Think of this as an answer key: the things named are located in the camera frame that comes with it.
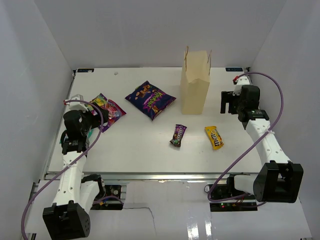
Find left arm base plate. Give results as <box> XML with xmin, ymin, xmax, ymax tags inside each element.
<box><xmin>91</xmin><ymin>185</ymin><xmax>126</xmax><ymax>211</ymax></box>

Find blue label left corner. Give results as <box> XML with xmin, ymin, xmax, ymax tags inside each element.
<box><xmin>76</xmin><ymin>68</ymin><xmax>95</xmax><ymax>73</ymax></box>

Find beige paper bag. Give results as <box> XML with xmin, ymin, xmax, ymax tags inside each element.
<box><xmin>180</xmin><ymin>47</ymin><xmax>212</xmax><ymax>115</ymax></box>

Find brown M&M's packet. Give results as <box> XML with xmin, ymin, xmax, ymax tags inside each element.
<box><xmin>169</xmin><ymin>124</ymin><xmax>187</xmax><ymax>148</ymax></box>

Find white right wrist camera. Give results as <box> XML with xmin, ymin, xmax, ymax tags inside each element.
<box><xmin>232</xmin><ymin>76</ymin><xmax>251</xmax><ymax>96</ymax></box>

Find purple Kookah snack bag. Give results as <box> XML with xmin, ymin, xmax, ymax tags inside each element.
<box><xmin>125</xmin><ymin>81</ymin><xmax>176</xmax><ymax>121</ymax></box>

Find blue label corner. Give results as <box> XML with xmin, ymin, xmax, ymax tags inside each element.
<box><xmin>225</xmin><ymin>67</ymin><xmax>243</xmax><ymax>72</ymax></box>
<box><xmin>76</xmin><ymin>68</ymin><xmax>95</xmax><ymax>73</ymax></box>

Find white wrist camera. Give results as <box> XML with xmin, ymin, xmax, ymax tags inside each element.
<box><xmin>63</xmin><ymin>94</ymin><xmax>98</xmax><ymax>116</ymax></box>
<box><xmin>232</xmin><ymin>76</ymin><xmax>251</xmax><ymax>96</ymax></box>

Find blue label right corner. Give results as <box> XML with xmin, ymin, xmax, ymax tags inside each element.
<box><xmin>225</xmin><ymin>67</ymin><xmax>243</xmax><ymax>72</ymax></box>

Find teal Fox's candy bag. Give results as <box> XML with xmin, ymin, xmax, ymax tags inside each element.
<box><xmin>59</xmin><ymin>129</ymin><xmax>94</xmax><ymax>145</ymax></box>

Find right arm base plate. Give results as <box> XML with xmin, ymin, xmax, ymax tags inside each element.
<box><xmin>209</xmin><ymin>184</ymin><xmax>258</xmax><ymax>213</ymax></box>

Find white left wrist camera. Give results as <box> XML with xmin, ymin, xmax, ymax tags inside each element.
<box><xmin>63</xmin><ymin>94</ymin><xmax>98</xmax><ymax>116</ymax></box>

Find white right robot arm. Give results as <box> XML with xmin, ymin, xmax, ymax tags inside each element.
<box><xmin>220</xmin><ymin>85</ymin><xmax>304</xmax><ymax>203</ymax></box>

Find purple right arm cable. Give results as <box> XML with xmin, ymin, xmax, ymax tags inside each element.
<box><xmin>207</xmin><ymin>72</ymin><xmax>284</xmax><ymax>208</ymax></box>

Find yellow M&M's packet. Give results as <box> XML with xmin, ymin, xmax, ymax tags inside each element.
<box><xmin>204</xmin><ymin>126</ymin><xmax>224</xmax><ymax>150</ymax></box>

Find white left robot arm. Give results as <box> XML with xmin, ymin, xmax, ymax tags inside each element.
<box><xmin>42</xmin><ymin>107</ymin><xmax>109</xmax><ymax>240</ymax></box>

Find purple Fox's candy bag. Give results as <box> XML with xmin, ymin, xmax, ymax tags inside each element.
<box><xmin>102</xmin><ymin>99</ymin><xmax>127</xmax><ymax>133</ymax></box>

